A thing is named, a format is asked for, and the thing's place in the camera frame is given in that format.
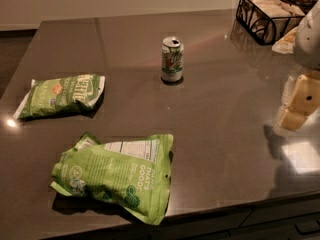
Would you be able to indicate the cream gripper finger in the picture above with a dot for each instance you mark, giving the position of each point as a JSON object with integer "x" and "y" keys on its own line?
{"x": 301, "y": 98}

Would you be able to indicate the light green rice chip bag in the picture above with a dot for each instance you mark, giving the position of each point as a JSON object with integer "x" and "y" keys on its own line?
{"x": 133, "y": 174}

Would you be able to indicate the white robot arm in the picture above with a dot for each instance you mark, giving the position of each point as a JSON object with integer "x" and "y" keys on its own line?
{"x": 306, "y": 47}

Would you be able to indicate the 7up soda can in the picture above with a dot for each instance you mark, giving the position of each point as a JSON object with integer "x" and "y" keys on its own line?
{"x": 172, "y": 59}

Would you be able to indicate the dark green kettle chip bag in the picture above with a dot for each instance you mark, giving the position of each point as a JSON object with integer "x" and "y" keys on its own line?
{"x": 76, "y": 94}

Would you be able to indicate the white packet near basket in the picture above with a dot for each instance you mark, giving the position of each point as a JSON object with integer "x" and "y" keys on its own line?
{"x": 285, "y": 44}

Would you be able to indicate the black wire napkin basket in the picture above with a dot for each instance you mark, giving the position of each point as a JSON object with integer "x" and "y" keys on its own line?
{"x": 268, "y": 20}

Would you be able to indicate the dark cabinet drawer handle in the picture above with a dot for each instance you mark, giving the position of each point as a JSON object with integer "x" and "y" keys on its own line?
{"x": 308, "y": 227}

